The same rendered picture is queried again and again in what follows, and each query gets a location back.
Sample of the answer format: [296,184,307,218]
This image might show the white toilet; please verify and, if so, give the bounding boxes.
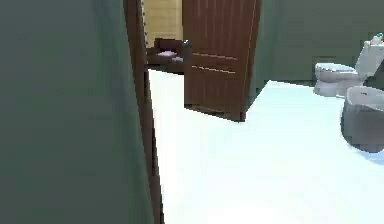
[313,38,384,99]

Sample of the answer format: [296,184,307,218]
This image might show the brown door frame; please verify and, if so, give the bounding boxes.
[122,0,166,224]

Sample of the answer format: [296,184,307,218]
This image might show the dark brown sofa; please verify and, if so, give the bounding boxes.
[145,37,185,75]

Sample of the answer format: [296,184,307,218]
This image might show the dark door handle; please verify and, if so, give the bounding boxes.
[182,39,191,63]

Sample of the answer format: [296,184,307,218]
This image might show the brown wooden room door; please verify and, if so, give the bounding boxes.
[181,0,263,123]

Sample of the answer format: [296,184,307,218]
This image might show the grey round bin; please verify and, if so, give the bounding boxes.
[340,85,384,154]

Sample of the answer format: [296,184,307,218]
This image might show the teal white bottle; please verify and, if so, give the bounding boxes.
[371,32,384,46]

